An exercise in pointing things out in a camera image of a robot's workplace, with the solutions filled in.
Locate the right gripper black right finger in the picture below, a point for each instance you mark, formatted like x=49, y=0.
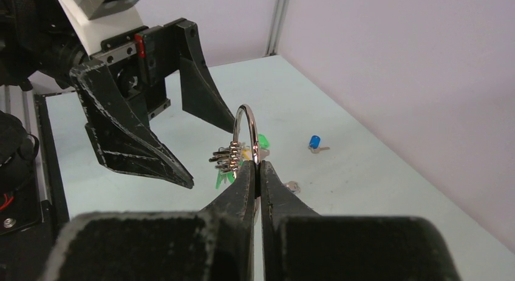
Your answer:
x=300, y=244

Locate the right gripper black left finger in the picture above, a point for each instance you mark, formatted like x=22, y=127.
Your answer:
x=214, y=243

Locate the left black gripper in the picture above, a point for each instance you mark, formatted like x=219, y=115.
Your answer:
x=116, y=99

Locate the bunch of silver keys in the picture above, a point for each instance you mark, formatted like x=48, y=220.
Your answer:
x=228, y=159

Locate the metal wire keyring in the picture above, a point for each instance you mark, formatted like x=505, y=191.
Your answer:
x=245, y=113

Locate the blue tagged brass key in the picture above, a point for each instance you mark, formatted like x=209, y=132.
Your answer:
x=293, y=187

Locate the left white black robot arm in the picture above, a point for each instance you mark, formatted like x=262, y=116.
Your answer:
x=23, y=27

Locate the blue capped key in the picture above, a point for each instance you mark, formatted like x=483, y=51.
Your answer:
x=314, y=145

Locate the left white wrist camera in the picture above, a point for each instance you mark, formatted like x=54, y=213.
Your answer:
x=97, y=20

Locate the left aluminium frame post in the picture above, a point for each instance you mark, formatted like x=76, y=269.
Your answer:
x=277, y=22

